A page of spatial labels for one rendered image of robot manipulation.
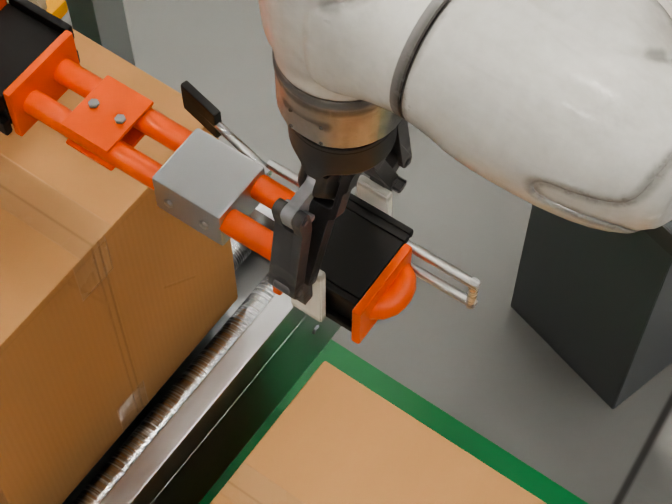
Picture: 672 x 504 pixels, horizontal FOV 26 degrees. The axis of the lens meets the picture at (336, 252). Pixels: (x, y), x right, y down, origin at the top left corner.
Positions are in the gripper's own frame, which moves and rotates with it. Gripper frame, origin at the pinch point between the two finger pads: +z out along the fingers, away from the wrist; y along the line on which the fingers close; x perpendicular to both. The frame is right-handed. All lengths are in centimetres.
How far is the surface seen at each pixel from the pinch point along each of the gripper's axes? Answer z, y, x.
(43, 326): 28.1, 10.3, -28.5
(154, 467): 58, 8, -21
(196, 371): 64, -7, -26
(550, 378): 119, -58, 2
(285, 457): 65, -4, -11
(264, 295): 64, -20, -26
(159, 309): 47, -5, -29
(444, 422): 119, -41, -8
